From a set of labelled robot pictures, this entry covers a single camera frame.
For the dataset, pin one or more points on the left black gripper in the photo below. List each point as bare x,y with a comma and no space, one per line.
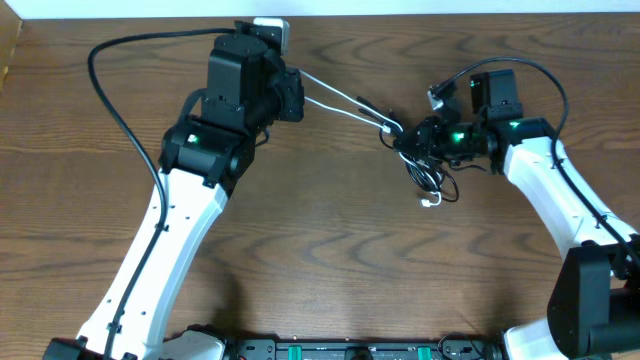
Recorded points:
291,95

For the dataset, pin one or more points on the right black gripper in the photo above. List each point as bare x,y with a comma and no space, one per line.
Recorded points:
417,138

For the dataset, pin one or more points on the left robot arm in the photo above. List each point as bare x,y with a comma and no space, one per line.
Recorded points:
203,155

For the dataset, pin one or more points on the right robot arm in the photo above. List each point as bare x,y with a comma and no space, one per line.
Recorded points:
594,306

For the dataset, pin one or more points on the cardboard box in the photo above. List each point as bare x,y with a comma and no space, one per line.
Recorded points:
10,29

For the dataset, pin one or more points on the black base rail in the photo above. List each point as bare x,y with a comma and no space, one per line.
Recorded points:
456,347

